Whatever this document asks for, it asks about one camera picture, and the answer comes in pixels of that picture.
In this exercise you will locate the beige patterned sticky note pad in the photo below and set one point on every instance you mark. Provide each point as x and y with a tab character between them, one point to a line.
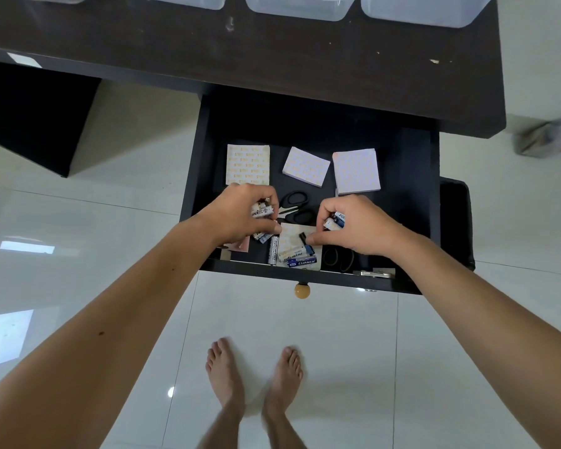
247	163

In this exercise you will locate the large lilac sticky note pad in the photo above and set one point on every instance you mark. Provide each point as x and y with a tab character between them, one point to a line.
356	172

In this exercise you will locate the round wooden drawer knob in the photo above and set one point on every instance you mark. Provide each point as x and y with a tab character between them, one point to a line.
302	290

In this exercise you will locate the person's left thumb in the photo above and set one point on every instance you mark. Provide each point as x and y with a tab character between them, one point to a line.
266	227

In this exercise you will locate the person's leg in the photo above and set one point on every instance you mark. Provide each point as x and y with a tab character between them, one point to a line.
283	434
219	432

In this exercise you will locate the person's left hand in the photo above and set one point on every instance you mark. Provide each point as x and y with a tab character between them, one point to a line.
233	215

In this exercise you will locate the small lilac sticky note pad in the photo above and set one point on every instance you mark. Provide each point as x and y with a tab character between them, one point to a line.
306	166

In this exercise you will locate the silver and white battery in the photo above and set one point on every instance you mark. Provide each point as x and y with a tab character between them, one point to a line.
273	250

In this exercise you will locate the black stool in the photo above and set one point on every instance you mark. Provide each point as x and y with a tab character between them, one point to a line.
458	219

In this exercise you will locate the person's right foot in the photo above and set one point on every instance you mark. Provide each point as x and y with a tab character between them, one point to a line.
284	378

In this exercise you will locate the pink note pad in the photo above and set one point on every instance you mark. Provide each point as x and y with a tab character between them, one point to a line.
238	246

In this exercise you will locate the cream patterned note pad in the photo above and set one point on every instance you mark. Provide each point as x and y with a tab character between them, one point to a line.
291	237

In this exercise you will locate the dark wooden desk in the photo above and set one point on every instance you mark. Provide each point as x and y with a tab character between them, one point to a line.
262	51

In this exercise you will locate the person's left forearm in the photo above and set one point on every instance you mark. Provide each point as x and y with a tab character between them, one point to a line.
93	341

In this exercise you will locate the person's right hand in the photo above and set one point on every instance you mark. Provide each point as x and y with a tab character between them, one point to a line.
367	231

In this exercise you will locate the blue and white battery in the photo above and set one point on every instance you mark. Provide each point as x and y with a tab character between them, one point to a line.
263	237
335	221
293	253
303	263

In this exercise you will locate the person's right thumb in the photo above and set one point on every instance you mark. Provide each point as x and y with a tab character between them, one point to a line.
321	237

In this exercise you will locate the black elastic band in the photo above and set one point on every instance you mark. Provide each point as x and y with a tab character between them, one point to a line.
339	260

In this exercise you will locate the person's left leg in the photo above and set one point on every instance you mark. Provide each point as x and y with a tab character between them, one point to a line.
219	432

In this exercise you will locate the white label battery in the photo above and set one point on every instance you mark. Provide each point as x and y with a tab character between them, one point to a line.
262	211

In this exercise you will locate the black desk drawer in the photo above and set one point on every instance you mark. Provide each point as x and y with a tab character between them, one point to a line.
318	130

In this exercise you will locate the person's right leg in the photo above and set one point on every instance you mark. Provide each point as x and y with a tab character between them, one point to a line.
283	434

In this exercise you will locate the person's foot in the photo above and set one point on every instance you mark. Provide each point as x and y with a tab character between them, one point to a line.
224	374
547	137
284	378

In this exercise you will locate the person's right forearm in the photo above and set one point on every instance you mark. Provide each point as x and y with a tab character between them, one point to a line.
486	322

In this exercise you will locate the white sticker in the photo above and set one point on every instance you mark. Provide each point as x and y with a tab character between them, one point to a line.
24	60

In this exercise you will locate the person's left foot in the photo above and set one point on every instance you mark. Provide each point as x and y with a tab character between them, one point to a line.
224	374

